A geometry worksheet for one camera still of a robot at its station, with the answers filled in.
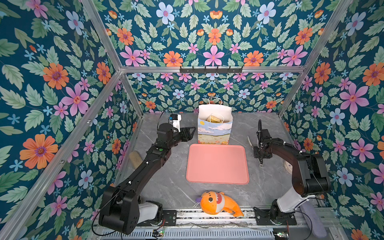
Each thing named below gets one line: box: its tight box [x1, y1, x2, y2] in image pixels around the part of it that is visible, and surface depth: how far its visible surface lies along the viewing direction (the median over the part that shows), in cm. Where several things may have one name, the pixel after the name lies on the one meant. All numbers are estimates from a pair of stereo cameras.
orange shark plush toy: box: [195, 190, 244, 217], surface depth 73 cm
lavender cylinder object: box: [300, 200, 327, 238], surface depth 72 cm
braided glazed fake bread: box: [207, 115, 223, 123], surface depth 96 cm
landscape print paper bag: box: [197, 96, 233, 145], surface depth 91 cm
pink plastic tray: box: [186, 143, 250, 185], surface depth 98 cm
